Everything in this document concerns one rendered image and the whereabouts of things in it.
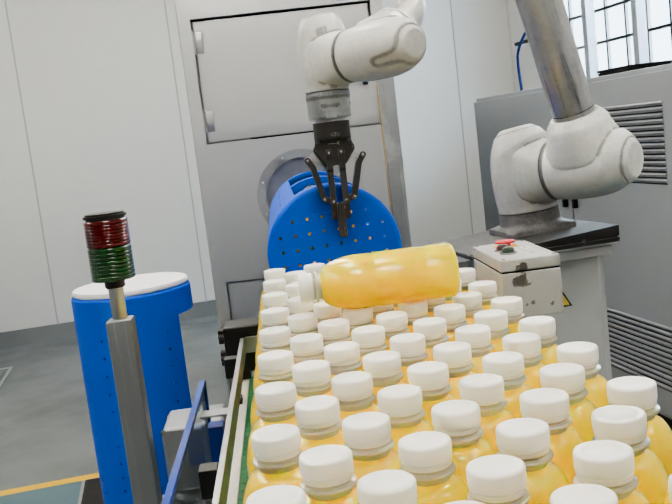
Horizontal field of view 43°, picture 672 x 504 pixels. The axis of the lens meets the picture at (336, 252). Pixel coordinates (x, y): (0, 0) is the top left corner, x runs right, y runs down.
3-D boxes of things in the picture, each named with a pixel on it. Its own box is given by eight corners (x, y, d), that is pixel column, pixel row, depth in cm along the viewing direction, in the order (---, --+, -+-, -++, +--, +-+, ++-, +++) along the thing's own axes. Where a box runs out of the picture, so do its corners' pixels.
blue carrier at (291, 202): (367, 253, 269) (352, 163, 266) (412, 305, 183) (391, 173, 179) (278, 269, 268) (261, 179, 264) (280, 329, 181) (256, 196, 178)
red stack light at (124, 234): (134, 240, 130) (130, 215, 130) (127, 245, 124) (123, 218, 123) (91, 245, 130) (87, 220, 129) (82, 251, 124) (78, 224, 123)
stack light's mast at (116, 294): (144, 311, 132) (129, 208, 130) (138, 320, 125) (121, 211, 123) (103, 317, 131) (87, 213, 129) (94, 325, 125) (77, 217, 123)
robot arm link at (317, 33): (290, 96, 174) (336, 88, 165) (281, 18, 172) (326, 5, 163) (328, 93, 182) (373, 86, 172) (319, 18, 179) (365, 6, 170)
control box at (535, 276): (529, 292, 161) (524, 238, 160) (564, 313, 141) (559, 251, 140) (476, 299, 161) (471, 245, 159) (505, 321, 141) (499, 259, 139)
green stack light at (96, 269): (139, 273, 131) (134, 241, 130) (132, 279, 125) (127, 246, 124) (96, 278, 131) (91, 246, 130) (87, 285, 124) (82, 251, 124)
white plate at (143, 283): (111, 297, 190) (112, 302, 190) (209, 273, 210) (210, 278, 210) (50, 292, 209) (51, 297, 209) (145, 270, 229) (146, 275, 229)
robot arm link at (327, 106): (351, 88, 170) (355, 118, 171) (347, 91, 179) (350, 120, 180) (306, 93, 169) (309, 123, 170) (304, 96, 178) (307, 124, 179)
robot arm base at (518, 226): (545, 219, 240) (542, 200, 239) (578, 226, 218) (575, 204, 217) (483, 233, 238) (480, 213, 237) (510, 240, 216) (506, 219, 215)
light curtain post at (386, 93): (433, 470, 336) (386, 27, 313) (436, 476, 330) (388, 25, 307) (418, 472, 335) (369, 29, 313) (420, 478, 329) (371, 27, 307)
